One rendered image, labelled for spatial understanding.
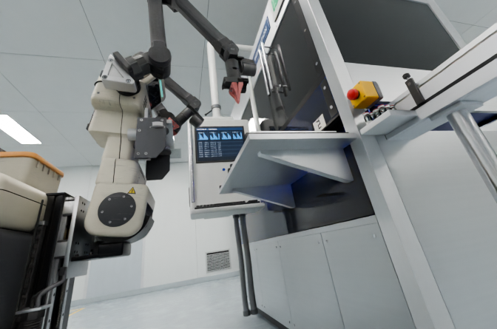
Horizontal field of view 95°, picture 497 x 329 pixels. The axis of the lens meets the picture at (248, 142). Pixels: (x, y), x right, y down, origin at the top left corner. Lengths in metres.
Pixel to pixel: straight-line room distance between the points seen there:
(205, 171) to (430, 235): 1.30
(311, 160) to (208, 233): 5.47
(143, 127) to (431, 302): 1.00
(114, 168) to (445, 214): 1.09
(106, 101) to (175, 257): 5.40
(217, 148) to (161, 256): 4.66
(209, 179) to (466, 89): 1.40
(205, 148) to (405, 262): 1.37
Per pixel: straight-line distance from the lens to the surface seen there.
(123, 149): 0.94
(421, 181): 0.98
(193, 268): 6.16
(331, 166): 0.89
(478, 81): 0.82
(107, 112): 1.02
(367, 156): 0.87
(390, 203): 0.85
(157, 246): 6.18
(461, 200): 1.09
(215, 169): 1.71
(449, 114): 0.88
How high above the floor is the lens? 0.56
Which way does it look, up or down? 25 degrees up
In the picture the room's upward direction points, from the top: 9 degrees counter-clockwise
